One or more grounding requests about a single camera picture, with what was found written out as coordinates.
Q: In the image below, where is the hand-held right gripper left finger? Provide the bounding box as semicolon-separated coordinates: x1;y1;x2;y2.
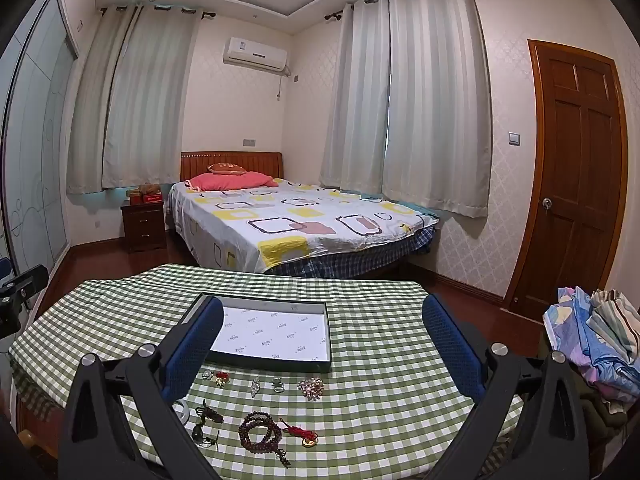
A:
57;296;226;480

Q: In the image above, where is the frosted glass sliding wardrobe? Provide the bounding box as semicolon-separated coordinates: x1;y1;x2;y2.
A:
0;0;81;311

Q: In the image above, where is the patterned white bedspread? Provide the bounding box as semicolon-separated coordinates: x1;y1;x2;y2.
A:
166;177;441;273

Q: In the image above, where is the dark red bead bracelet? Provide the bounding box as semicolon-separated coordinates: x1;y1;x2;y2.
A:
237;410;292;466

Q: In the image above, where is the brown wooden door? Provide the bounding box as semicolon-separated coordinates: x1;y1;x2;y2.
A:
502;39;629;312

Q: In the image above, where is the gold crystal cluster brooch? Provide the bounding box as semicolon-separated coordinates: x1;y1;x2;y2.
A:
297;377;325;402

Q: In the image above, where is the dark pendant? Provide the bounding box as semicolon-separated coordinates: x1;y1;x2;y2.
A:
191;400;225;449

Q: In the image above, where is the wooden bed headboard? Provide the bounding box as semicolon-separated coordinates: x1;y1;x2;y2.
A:
180;151;285;182

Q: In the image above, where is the pink pillow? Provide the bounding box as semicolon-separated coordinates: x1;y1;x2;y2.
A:
182;171;280;193

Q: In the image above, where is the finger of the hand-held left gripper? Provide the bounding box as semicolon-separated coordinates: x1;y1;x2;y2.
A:
9;264;50;302

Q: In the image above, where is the red knot tassel charm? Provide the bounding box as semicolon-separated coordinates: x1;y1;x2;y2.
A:
279;417;320;449

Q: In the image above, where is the green checked tablecloth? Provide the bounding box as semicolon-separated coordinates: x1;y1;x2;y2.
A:
7;263;527;480

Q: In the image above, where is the white curtain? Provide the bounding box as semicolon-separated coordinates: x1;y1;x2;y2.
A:
66;5;143;196
319;0;392;192
382;0;494;219
101;5;202;192

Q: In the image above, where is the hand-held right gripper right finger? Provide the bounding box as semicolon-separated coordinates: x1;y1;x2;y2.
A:
421;292;593;480

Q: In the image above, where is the dark wooden nightstand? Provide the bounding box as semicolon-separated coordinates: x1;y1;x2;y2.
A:
120;199;168;254

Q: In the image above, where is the dark green shallow box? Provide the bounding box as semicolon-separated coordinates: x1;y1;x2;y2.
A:
177;292;333;374

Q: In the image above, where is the blue plaid blanket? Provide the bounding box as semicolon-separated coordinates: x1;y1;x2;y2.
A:
265;225;441;280

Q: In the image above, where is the white air conditioner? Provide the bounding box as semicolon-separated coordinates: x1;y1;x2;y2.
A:
222;36;292;74

